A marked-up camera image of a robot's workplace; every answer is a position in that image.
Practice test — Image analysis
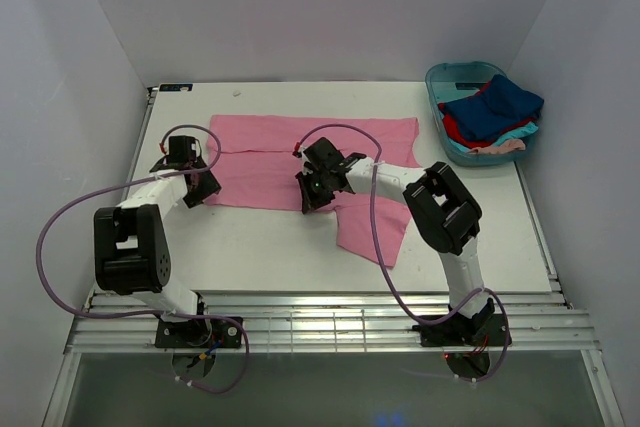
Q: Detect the pink t shirt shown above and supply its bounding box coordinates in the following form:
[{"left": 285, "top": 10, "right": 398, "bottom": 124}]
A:
[{"left": 205, "top": 115, "right": 419, "bottom": 268}]

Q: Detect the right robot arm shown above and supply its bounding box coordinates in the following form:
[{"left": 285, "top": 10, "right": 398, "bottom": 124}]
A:
[{"left": 294, "top": 137, "right": 506, "bottom": 349}]

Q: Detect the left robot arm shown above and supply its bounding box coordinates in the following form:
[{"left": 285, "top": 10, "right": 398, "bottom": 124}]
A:
[{"left": 93, "top": 135, "right": 221, "bottom": 322}]

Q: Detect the blue label sticker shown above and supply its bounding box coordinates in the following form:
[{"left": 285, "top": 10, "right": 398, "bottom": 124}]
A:
[{"left": 158, "top": 83, "right": 193, "bottom": 92}]

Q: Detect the teal plastic laundry basket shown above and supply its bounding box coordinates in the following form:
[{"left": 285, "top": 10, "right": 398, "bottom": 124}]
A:
[{"left": 425, "top": 62, "right": 544, "bottom": 167}]

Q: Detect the dark blue t shirt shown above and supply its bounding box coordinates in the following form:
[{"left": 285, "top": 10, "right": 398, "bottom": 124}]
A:
[{"left": 437, "top": 74, "right": 545, "bottom": 142}]

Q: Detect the light pink garment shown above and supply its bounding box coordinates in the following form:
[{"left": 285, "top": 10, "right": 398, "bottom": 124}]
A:
[{"left": 467, "top": 139, "right": 526, "bottom": 155}]

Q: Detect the turquoise garment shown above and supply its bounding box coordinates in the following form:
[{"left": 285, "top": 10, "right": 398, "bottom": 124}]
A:
[{"left": 493, "top": 122, "right": 539, "bottom": 146}]

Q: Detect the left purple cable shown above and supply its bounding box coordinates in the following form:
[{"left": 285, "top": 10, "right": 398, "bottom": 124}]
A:
[{"left": 35, "top": 124, "right": 250, "bottom": 395}]

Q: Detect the purple cable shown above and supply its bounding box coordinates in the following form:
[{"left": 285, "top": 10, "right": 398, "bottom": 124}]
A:
[
  {"left": 293, "top": 123, "right": 513, "bottom": 384},
  {"left": 35, "top": 124, "right": 250, "bottom": 395}
]

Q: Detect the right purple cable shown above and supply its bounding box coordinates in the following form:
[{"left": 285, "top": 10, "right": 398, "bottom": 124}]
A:
[{"left": 293, "top": 123, "right": 513, "bottom": 384}]

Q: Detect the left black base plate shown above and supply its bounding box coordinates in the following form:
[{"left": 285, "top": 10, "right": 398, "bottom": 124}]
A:
[{"left": 154, "top": 317, "right": 243, "bottom": 350}]

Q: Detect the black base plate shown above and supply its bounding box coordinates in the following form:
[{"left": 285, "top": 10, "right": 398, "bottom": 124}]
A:
[
  {"left": 154, "top": 317, "right": 243, "bottom": 350},
  {"left": 412, "top": 313, "right": 512, "bottom": 347}
]

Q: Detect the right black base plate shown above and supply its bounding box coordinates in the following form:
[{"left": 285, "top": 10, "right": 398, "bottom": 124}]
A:
[{"left": 412, "top": 313, "right": 512, "bottom": 347}]

